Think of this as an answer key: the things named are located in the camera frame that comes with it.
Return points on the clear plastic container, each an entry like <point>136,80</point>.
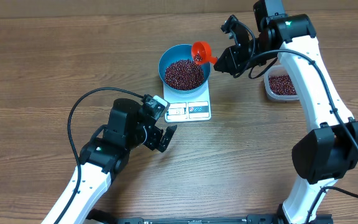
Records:
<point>277,70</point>

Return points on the red beans in container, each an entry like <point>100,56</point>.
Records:
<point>281,85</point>

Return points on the red scoop with blue handle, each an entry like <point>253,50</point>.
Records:
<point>201,53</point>

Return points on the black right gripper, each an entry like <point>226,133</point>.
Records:
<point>238,65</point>

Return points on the blue bowl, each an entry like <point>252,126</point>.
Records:
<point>176,53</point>

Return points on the red beans in bowl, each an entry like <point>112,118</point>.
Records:
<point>184,75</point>

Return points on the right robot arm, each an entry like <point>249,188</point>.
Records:
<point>330,147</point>

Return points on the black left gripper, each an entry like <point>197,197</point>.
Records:
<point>153,141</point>

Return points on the white digital kitchen scale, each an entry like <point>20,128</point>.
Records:
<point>187,106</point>

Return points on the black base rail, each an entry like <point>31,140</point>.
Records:
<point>98,217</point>

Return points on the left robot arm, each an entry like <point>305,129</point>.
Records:
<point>104,156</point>

